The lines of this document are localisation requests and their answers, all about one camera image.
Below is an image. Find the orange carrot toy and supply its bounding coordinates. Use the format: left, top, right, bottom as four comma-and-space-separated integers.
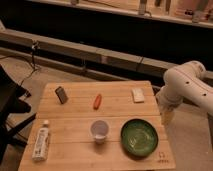
93, 94, 102, 110

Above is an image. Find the white rectangular sponge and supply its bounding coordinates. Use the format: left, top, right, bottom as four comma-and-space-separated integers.
132, 88, 145, 103

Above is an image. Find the white tube with cap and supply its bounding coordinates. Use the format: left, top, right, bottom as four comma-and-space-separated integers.
32, 120, 50, 162

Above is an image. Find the dark grey eraser block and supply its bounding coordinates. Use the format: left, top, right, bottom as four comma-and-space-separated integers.
55, 86, 68, 104

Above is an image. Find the black chair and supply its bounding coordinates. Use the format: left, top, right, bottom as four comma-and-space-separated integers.
0, 65, 36, 164

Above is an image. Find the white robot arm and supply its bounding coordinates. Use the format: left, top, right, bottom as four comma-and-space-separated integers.
156, 61, 213, 148

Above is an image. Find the white paper cup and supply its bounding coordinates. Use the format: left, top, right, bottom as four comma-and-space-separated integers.
90, 120, 109, 144

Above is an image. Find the green ceramic bowl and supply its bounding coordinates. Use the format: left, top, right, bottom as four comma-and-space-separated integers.
120, 118, 158, 157

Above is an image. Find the black cable on floor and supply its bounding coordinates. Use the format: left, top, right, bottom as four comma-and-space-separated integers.
0, 41, 43, 88

